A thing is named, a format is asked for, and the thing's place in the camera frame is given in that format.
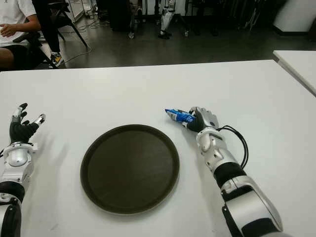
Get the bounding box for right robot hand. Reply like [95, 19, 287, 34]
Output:
[182, 106, 220, 133]

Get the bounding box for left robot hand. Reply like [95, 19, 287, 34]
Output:
[9, 103, 46, 144]

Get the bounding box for blue Oreo cookie pack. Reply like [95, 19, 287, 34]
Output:
[164, 108, 196, 123]

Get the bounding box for round dark brown tray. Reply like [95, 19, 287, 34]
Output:
[80, 124, 180, 215]

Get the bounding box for black office chair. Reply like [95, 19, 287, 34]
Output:
[12, 31, 57, 70]

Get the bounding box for person in black trousers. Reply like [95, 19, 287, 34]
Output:
[32, 0, 65, 67]

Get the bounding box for white humanoid robot legs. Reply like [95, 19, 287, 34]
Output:
[158, 0, 177, 39]

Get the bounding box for white side table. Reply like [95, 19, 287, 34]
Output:
[273, 49, 316, 97]

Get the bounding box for seated person white shirt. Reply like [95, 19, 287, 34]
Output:
[0, 0, 41, 71]

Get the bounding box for black wheeled stand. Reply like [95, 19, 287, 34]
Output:
[127, 0, 191, 39]

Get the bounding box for black folding chair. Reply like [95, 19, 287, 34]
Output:
[53, 0, 88, 49]

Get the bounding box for black cabinet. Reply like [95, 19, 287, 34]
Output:
[108, 0, 135, 32]

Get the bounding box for white display board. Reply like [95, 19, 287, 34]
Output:
[66, 0, 93, 23]

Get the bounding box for white curved panel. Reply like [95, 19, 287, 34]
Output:
[273, 0, 316, 32]

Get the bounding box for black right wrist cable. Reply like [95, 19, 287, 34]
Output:
[217, 125, 248, 168]

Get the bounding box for white floor cable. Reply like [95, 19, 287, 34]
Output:
[61, 17, 112, 63]

